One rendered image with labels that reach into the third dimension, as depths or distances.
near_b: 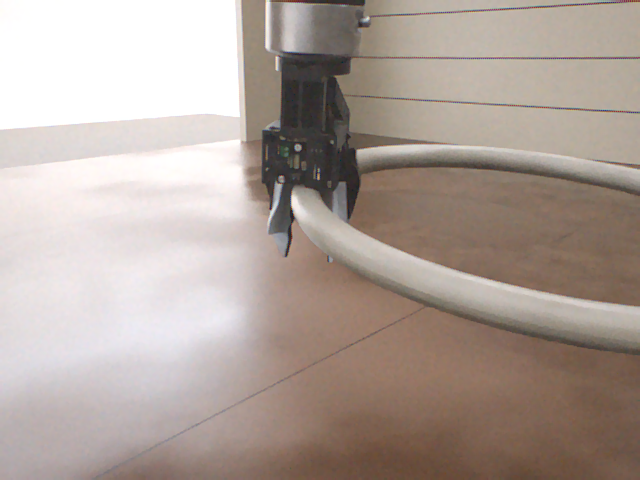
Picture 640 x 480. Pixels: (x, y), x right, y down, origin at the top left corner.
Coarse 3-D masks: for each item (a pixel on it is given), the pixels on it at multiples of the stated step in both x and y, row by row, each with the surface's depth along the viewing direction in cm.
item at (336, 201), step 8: (344, 184) 62; (328, 192) 63; (336, 192) 61; (344, 192) 62; (328, 200) 63; (336, 200) 61; (344, 200) 63; (336, 208) 61; (344, 208) 63; (344, 216) 63; (328, 256) 65
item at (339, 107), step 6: (330, 78) 59; (336, 84) 59; (330, 90) 58; (336, 90) 59; (330, 96) 58; (336, 96) 59; (342, 96) 63; (330, 102) 59; (336, 102) 60; (342, 102) 63; (336, 108) 61; (342, 108) 63; (348, 108) 67; (336, 114) 62; (342, 114) 64; (348, 114) 67; (342, 120) 64; (348, 120) 68; (348, 126) 68
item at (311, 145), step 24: (288, 72) 53; (312, 72) 53; (336, 72) 55; (288, 96) 55; (312, 96) 56; (288, 120) 56; (312, 120) 57; (336, 120) 61; (264, 144) 56; (288, 144) 57; (312, 144) 55; (336, 144) 54; (264, 168) 57; (288, 168) 57; (312, 168) 56; (336, 168) 57
